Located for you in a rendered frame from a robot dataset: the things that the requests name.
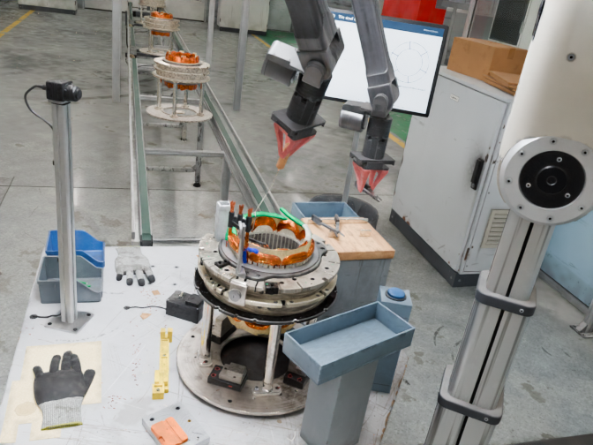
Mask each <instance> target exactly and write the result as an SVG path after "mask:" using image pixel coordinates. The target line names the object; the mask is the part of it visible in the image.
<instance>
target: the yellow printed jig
mask: <svg viewBox="0 0 593 445"><path fill-rule="evenodd" d="M165 333H166V328H161V341H160V370H155V372H154V384H153V391H152V400H156V399H164V393H168V392H169V343H172V335H173V328H168V333H167V334H165Z"/></svg>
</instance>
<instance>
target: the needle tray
mask: <svg viewBox="0 0 593 445"><path fill-rule="evenodd" d="M415 329H416V328H414V327H413V326H412V325H410V324H409V323H408V322H406V321H405V320H404V319H402V318H401V317H400V316H398V315H397V314H395V313H394V312H392V311H391V310H389V309H388V308H387V307H385V306H384V305H382V304H381V303H380V302H379V301H376V302H373V303H370V304H369V305H364V306H361V307H358V308H356V309H353V310H350V311H347V312H345V313H340V314H337V315H335V316H333V317H330V318H327V319H324V320H322V321H317V322H314V323H312V324H309V325H306V326H303V327H301V328H297V329H294V330H291V331H289V332H286V333H285V335H284V341H283V346H282V352H283V353H284V354H285V355H286V356H287V357H288V358H289V359H290V360H291V361H292V362H293V363H294V364H295V365H297V366H298V367H299V368H300V369H301V370H302V371H303V372H304V373H305V374H306V375H307V376H308V377H309V378H310V384H309V388H308V393H307V398H306V403H305V408H304V416H303V422H302V426H301V432H300V437H301V438H302V439H303V440H304V441H305V442H306V443H307V444H308V445H355V444H357V443H358V441H359V437H360V433H361V430H362V426H363V423H364V416H365V412H366V408H367V404H368V401H369V397H370V393H371V390H372V384H373V380H374V376H375V373H376V369H377V364H378V361H379V359H381V358H384V357H386V356H388V355H390V354H392V353H395V352H397V351H400V350H402V349H404V348H407V347H409V346H410V345H411V342H412V339H413V335H414V332H415Z"/></svg>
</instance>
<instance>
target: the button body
mask: <svg viewBox="0 0 593 445"><path fill-rule="evenodd" d="M389 288H392V287H386V286H379V293H378V296H377V301H379V302H380V303H381V304H382V305H384V306H385V307H387V308H388V309H389V310H391V311H392V312H394V313H395V314H397V315H398V316H400V317H401V318H402V319H404V320H405V321H406V322H409V316H410V313H411V309H412V303H411V298H410V294H409V290H403V291H404V292H405V294H406V295H407V298H406V300H404V301H401V302H399V301H393V300H392V299H390V298H388V297H387V296H386V294H385V292H386V290H388V289H389ZM400 352H401V351H397V352H395V353H392V354H390V355H388V356H386V357H384V358H381V359H379V361H378V364H377V369H376V373H375V376H374V380H373V384H372V390H373V391H378V392H385V393H390V389H391V386H392V382H393V379H394V373H395V369H396V366H397V363H398V359H399V356H400Z"/></svg>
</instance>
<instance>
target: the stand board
mask: <svg viewBox="0 0 593 445"><path fill-rule="evenodd" d="M308 219H311V218H301V221H302V222H303V223H305V224H307V222H308ZM307 225H308V227H309V229H310V230H311V232H312V233H313V234H315V235H317V236H319V237H321V238H323V239H324V240H326V243H325V244H330V245H331V246H332V247H333V248H334V249H335V251H336V252H337V253H338V255H339V258H340V260H375V259H393V258H394V253H395V249H394V248H393V247H392V246H391V245H390V244H388V242H387V241H386V240H385V239H384V238H383V237H382V236H381V235H380V234H379V233H378V232H377V231H376V230H375V229H374V228H373V227H372V226H371V225H370V224H369V223H340V224H339V230H340V231H341V233H342V234H343V235H344V236H345V237H344V236H342V235H341V234H340V236H339V237H338V238H329V237H328V232H329V231H330V230H329V229H327V228H325V227H324V226H322V225H321V226H318V225H317V224H307ZM360 230H372V232H371V235H370V236H369V237H359V235H360Z"/></svg>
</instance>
